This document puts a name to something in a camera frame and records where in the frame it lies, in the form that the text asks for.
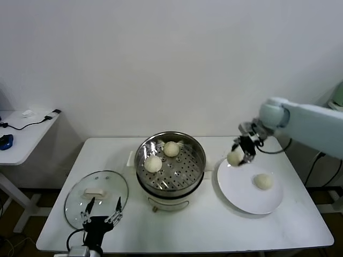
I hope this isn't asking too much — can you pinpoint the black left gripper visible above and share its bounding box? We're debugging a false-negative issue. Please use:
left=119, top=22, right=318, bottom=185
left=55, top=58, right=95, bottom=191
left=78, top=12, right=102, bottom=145
left=79, top=196, right=124, bottom=250

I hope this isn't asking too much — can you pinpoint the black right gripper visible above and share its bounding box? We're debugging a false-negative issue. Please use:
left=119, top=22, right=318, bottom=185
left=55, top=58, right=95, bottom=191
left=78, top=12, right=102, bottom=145
left=230, top=135, right=257, bottom=168

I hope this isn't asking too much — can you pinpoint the white steamed baozi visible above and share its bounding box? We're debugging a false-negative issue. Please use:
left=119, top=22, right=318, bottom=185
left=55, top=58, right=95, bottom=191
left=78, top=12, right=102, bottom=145
left=163, top=141, right=180, bottom=157
left=253, top=173, right=274, bottom=191
left=144, top=156, right=163, bottom=173
left=227, top=150, right=243, bottom=167

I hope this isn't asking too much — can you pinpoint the glass pot lid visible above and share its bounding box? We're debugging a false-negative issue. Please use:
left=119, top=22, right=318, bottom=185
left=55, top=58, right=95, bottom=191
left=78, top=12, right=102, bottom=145
left=64, top=170, right=130, bottom=233

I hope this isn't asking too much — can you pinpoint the stainless steel steamer basket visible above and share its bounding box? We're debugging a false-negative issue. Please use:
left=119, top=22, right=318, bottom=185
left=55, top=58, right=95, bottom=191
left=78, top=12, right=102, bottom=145
left=135, top=131, right=207, bottom=198

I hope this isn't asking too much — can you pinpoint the white round plate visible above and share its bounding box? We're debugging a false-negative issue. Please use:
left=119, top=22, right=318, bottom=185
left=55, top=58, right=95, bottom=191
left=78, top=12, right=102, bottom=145
left=216, top=154, right=285, bottom=215

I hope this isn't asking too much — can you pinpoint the white electric cooker base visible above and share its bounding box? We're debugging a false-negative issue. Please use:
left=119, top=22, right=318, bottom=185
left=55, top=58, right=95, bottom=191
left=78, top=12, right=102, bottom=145
left=127, top=150, right=215, bottom=214

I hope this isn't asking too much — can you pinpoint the white side desk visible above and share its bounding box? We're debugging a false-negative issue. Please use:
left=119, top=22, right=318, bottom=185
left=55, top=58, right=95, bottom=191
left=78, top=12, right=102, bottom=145
left=0, top=109, right=63, bottom=233

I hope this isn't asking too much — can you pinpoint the mint green appliance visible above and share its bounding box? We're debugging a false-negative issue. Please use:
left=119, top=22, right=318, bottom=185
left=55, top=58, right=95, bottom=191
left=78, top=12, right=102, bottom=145
left=333, top=81, right=343, bottom=107

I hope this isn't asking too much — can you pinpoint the blue computer mouse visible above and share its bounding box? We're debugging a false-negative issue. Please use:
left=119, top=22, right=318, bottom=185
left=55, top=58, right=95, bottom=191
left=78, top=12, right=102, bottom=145
left=0, top=133, right=14, bottom=150

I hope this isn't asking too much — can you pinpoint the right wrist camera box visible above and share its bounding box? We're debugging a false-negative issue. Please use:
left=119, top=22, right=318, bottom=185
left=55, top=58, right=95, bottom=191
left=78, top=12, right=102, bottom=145
left=239, top=120, right=263, bottom=142

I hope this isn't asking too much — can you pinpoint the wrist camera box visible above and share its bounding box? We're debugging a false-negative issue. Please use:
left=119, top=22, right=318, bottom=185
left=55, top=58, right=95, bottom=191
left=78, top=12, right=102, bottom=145
left=69, top=246, right=91, bottom=257
left=239, top=120, right=263, bottom=142

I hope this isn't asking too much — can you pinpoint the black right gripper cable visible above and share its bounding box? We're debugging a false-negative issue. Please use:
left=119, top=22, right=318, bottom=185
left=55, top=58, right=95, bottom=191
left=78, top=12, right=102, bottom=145
left=256, top=138, right=293, bottom=155

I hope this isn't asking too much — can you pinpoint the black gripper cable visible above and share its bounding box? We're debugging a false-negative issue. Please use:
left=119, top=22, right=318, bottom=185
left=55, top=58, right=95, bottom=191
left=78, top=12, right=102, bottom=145
left=66, top=229, right=86, bottom=252
left=256, top=138, right=293, bottom=155

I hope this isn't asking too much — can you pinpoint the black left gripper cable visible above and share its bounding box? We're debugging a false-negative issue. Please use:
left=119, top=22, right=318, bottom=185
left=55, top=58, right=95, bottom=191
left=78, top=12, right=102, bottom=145
left=66, top=229, right=86, bottom=252

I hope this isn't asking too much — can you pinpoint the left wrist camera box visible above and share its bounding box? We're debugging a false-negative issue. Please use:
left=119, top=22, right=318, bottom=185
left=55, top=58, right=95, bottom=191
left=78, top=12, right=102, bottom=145
left=69, top=246, right=91, bottom=257

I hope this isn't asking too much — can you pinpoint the black power cable with plug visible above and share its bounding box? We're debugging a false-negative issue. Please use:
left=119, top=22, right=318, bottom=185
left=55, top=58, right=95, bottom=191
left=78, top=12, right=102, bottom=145
left=304, top=151, right=343, bottom=188

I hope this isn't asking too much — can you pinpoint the black cable with adapter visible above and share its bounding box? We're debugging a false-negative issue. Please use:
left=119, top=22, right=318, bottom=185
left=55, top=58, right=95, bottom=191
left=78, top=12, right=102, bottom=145
left=0, top=109, right=62, bottom=131

